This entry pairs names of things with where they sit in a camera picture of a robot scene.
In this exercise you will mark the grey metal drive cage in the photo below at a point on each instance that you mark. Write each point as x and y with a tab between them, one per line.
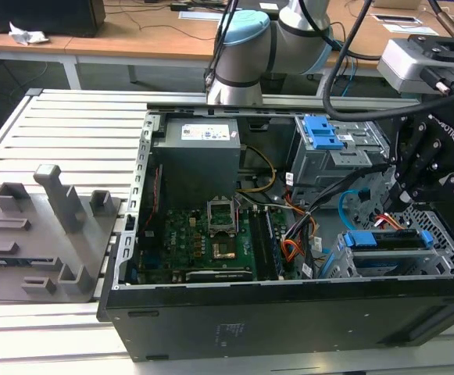
320	168

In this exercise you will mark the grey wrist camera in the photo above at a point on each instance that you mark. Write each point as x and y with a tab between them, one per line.
402	64

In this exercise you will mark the perforated metal disk bay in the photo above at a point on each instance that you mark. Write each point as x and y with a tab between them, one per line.
437	234

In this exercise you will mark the grey parts rack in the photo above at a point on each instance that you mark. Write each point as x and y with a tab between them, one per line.
47	250

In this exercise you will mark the hard disk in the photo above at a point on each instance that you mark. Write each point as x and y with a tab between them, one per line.
361	238

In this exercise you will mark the crumpled white paper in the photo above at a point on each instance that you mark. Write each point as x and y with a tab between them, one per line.
25	35

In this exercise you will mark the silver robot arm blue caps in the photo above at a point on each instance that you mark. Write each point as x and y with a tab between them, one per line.
242	58

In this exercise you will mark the black graphics card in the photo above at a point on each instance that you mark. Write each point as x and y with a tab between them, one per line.
219	274

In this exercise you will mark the CPU socket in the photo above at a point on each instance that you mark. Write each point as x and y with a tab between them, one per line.
224	251

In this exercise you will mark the black box on desk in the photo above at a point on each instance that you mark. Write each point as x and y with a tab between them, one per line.
43	15

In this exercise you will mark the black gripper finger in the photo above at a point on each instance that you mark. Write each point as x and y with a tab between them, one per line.
439	189
416	152

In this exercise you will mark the green motherboard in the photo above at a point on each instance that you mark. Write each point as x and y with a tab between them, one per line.
183	234

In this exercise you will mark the black RAM slot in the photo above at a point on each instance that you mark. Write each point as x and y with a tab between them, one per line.
274	246
258	246

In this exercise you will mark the blue plastic latch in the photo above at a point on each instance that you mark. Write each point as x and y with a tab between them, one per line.
322	133

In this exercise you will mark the black PC case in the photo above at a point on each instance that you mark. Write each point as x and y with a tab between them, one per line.
289	324

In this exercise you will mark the grey power supply unit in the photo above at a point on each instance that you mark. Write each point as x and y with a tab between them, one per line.
195	164

